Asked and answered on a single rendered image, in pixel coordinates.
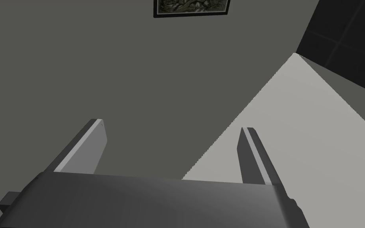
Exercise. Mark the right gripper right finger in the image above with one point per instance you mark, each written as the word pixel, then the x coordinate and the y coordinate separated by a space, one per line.
pixel 256 158

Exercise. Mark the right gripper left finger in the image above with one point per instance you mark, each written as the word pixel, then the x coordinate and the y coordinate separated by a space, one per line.
pixel 82 150

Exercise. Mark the black framed wall picture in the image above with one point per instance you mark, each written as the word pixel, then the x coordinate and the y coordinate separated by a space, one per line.
pixel 191 7

